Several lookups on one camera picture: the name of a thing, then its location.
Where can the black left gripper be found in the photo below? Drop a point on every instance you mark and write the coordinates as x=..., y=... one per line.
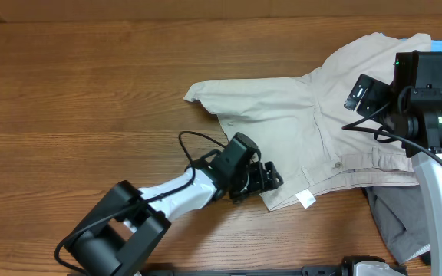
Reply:
x=258, y=184

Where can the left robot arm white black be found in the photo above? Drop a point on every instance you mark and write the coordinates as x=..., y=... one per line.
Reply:
x=118, y=235

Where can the grey shirt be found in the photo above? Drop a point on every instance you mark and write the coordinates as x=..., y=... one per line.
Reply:
x=399, y=211

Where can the beige cotton shorts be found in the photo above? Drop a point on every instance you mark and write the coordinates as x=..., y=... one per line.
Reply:
x=298, y=122

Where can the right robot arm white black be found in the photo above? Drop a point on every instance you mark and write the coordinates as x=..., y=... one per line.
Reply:
x=427, y=165

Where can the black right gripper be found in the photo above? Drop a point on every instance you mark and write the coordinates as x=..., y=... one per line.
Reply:
x=372, y=93

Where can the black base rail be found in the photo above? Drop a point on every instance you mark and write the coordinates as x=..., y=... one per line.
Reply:
x=357, y=265

